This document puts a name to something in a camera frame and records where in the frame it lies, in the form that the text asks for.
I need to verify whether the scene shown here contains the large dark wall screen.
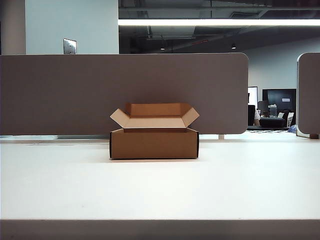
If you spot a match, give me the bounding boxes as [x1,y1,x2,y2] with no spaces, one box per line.
[262,88,297,112]

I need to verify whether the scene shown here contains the black round ottoman seat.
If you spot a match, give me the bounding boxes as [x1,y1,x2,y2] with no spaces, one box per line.
[258,117,286,128]

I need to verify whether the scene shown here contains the metal wall switch plate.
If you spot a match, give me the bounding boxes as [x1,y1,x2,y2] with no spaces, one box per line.
[63,38,78,55]

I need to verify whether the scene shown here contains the long ceiling light strip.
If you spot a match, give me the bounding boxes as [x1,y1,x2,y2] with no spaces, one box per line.
[117,18,320,27]

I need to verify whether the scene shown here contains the narrow grey desk partition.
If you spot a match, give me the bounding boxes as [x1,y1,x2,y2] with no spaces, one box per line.
[296,52,320,138]

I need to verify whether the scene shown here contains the open brown cardboard box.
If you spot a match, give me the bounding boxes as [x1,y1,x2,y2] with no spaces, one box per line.
[109,102,200,160]

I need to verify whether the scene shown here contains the wide grey desk partition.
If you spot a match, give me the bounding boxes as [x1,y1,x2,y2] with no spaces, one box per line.
[0,52,250,136]

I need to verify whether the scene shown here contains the white framed display board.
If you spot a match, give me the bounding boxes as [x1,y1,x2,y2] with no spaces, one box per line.
[248,86,259,109]

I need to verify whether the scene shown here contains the seated person white shirt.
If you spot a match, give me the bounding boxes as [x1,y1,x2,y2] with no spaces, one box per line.
[252,109,262,127]

